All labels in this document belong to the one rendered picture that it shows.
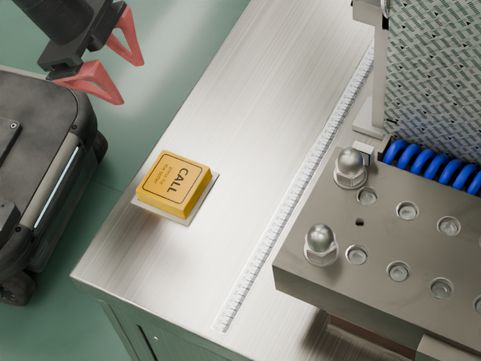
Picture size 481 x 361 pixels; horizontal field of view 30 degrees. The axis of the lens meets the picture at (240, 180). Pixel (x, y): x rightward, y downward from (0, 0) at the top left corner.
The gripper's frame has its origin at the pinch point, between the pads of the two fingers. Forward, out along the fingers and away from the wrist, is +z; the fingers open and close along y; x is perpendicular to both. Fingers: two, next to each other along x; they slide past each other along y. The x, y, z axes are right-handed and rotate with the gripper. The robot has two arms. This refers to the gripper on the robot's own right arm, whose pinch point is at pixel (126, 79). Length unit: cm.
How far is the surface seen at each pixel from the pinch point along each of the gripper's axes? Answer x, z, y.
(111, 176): 93, 68, 42
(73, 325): 86, 72, 3
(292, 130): -7.3, 21.0, 8.1
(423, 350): -33.7, 22.2, -20.8
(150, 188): 3.1, 12.4, -6.6
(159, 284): -0.3, 17.1, -17.3
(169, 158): 2.6, 12.6, -1.8
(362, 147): -25.4, 13.6, -2.1
